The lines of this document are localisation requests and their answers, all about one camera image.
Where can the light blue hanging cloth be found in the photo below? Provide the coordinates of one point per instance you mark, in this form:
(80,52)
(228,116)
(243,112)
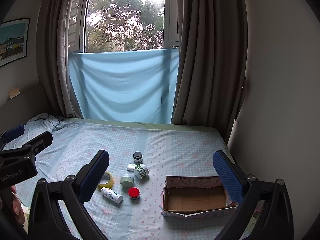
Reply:
(122,85)

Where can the pale green fitted sheet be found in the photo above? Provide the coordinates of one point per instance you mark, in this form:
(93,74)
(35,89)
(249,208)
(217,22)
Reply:
(160,125)

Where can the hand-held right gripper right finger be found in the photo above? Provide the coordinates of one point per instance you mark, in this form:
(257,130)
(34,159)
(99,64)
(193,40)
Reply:
(228,177)

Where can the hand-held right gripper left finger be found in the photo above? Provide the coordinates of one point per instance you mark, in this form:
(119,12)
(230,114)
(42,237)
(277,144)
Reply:
(94,178)

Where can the red lid jar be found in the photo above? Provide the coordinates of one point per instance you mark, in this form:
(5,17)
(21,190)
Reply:
(134,193)

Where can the pale green jar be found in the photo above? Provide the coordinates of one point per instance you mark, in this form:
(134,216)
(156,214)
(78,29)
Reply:
(126,180)

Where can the checkered floral bed cover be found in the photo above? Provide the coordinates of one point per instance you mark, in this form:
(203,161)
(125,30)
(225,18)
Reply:
(155,152)

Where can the black lid jar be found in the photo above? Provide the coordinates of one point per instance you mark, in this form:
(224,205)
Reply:
(137,156)

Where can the white plastic bottle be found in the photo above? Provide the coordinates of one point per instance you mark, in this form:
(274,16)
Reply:
(111,195)

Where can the brown curtain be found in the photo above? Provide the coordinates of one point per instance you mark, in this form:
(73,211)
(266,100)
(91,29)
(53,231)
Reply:
(205,55)
(58,50)

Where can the small yellow paper packet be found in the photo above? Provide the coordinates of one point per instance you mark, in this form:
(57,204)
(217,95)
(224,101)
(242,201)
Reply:
(14,92)

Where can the wall poster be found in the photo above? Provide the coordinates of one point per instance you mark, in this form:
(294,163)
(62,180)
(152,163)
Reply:
(12,41)

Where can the cardboard box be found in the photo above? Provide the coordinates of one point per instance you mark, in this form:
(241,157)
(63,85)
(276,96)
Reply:
(197,197)

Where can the person's left hand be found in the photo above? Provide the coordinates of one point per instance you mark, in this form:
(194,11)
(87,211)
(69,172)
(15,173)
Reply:
(18,203)

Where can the yellow tape roll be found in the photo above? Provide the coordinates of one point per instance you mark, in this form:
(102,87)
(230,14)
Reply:
(108,183)

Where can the white earbuds case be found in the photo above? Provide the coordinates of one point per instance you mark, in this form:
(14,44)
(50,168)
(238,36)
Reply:
(130,167)

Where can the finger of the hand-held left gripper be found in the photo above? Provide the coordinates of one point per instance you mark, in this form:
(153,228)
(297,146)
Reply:
(41,140)
(15,132)

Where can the window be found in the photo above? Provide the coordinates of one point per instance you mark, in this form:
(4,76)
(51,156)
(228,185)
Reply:
(125,15)

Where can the grey padded headboard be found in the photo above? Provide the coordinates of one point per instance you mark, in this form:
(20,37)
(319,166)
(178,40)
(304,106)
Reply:
(22,100)

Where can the green white label jar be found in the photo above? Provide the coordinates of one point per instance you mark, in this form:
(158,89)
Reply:
(141,171)

